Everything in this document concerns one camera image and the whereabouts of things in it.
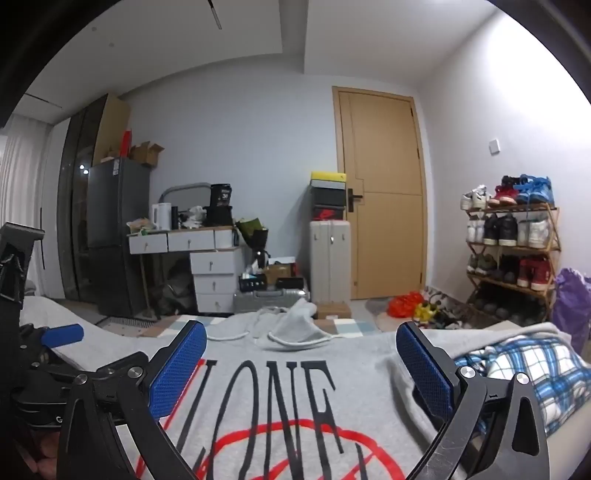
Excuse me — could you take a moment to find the dark glass wardrobe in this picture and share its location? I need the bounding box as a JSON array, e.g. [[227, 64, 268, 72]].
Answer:
[[60, 92, 132, 305]]

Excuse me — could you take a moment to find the wooden door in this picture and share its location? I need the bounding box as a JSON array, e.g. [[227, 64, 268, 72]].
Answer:
[[332, 85, 428, 301]]

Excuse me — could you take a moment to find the person's left hand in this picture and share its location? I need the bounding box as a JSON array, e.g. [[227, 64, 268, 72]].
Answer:
[[34, 436, 62, 478]]

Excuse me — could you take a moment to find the grey bag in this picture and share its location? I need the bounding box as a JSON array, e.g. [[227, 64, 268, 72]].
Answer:
[[157, 272, 197, 315]]

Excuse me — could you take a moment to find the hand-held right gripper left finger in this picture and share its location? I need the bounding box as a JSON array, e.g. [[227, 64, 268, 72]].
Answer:
[[56, 319, 208, 480]]

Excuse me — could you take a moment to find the dark grey fridge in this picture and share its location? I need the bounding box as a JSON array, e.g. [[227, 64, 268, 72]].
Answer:
[[87, 157, 151, 317]]

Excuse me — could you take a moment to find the grey metal frame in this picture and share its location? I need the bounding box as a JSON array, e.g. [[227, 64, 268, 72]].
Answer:
[[164, 182, 211, 217]]

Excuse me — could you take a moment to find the orange plastic bag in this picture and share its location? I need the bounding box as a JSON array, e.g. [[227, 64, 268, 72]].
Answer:
[[387, 291, 423, 319]]

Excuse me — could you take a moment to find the purple plastic bag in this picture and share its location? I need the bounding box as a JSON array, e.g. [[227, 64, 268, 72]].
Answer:
[[553, 268, 591, 352]]

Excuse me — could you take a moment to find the white curtain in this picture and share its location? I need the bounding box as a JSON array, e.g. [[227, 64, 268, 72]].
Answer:
[[0, 113, 51, 296]]

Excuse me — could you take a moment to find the black wrapped flower bouquet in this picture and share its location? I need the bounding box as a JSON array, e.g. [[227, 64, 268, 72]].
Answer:
[[235, 217, 269, 273]]

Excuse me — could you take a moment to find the open cardboard box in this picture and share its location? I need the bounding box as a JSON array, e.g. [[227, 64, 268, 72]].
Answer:
[[129, 141, 165, 168]]

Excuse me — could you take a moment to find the grey mattress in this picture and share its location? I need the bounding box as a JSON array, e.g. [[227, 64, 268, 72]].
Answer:
[[18, 295, 185, 370]]

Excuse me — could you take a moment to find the white electric kettle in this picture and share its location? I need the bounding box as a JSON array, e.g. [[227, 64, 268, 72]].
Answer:
[[151, 202, 172, 230]]

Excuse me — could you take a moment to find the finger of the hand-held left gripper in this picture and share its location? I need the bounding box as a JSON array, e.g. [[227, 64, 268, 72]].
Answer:
[[39, 324, 85, 348]]

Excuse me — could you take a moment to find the silver suitcase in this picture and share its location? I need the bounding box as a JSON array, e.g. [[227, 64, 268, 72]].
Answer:
[[233, 286, 311, 317]]

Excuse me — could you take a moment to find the grey printed hoodie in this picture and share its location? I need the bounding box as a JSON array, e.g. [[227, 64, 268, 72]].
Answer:
[[111, 298, 573, 480]]

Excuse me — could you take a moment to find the broom stick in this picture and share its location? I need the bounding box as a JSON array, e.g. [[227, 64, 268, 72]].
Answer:
[[139, 254, 160, 319]]

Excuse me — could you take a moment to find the white desk with drawers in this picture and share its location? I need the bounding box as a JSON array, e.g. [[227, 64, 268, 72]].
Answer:
[[127, 225, 245, 315]]

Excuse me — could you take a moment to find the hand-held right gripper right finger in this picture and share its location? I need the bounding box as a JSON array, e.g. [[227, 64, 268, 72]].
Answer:
[[396, 322, 550, 480]]

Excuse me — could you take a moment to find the blue plaid quilt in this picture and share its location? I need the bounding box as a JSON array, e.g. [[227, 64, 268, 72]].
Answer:
[[452, 335, 591, 439]]

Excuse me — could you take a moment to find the brown cardboard parcel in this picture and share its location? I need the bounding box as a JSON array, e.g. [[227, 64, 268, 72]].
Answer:
[[315, 302, 352, 320]]

